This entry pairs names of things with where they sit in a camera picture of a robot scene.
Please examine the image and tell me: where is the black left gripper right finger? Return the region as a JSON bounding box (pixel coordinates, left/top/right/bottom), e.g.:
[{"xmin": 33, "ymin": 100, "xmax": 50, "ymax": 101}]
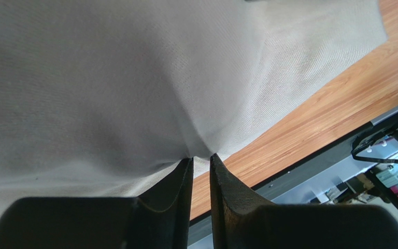
[{"xmin": 210, "ymin": 155, "xmax": 398, "ymax": 248}]

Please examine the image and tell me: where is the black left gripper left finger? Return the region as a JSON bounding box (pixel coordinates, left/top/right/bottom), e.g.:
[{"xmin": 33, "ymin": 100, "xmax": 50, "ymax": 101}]
[{"xmin": 0, "ymin": 159, "xmax": 193, "ymax": 248}]

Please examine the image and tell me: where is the beige t-shirt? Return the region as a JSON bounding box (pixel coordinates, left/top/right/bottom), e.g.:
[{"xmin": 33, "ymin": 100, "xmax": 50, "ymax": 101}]
[{"xmin": 0, "ymin": 1, "xmax": 388, "ymax": 216}]

